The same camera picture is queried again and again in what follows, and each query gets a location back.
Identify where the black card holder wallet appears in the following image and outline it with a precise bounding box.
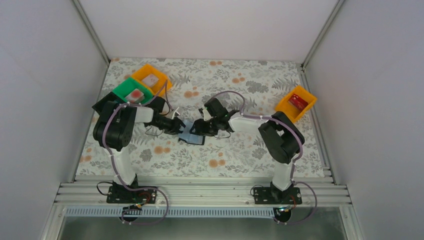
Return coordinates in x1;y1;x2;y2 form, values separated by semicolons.
178;119;205;146

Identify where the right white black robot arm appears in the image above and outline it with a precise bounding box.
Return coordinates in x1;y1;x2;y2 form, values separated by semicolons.
189;97;305;199

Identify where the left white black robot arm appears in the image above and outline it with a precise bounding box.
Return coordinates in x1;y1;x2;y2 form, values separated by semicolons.
92;97;186;193

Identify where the red card in bin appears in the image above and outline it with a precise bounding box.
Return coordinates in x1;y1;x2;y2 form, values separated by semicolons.
288;93;309;111

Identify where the orange bin back left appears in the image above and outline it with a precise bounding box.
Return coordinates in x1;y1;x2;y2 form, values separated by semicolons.
131;64;173;97

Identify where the orange bin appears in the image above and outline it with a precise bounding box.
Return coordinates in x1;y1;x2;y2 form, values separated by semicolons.
274;85;317;123
131;64;173;97

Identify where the white red block green bin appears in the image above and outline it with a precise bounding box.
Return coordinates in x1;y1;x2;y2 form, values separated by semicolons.
125;88;145;104

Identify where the black bin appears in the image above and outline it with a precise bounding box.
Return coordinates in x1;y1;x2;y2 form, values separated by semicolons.
92;91;124;114

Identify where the orange bin right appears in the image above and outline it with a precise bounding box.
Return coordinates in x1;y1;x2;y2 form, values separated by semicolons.
274;85;317;123

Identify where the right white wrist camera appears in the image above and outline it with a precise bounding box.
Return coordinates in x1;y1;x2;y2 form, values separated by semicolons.
198;107;213;122

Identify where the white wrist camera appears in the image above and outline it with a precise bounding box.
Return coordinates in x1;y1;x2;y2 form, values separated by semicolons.
171;107;180;119
198;107;213;122

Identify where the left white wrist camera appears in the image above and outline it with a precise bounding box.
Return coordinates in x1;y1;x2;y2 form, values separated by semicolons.
171;107;180;119

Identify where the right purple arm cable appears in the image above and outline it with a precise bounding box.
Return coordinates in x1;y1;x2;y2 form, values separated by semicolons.
206;90;318;226

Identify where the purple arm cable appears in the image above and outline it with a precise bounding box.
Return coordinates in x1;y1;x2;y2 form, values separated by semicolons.
100;79;174;226
206;90;318;226

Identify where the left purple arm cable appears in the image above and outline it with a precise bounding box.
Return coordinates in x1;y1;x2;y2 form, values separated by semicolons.
100;79;174;226

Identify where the aluminium rail frame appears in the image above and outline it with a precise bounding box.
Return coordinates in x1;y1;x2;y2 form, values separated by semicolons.
41;171;363;240

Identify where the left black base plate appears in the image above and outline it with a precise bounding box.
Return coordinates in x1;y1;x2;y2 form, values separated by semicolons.
106;185;158;204

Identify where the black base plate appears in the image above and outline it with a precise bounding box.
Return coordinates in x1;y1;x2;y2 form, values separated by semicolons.
250;185;303;205
106;185;158;204

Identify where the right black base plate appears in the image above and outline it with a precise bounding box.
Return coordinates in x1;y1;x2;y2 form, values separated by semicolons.
250;185;303;205

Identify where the grey slotted cable duct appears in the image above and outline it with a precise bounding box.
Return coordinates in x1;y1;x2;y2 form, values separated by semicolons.
64;206;274;219

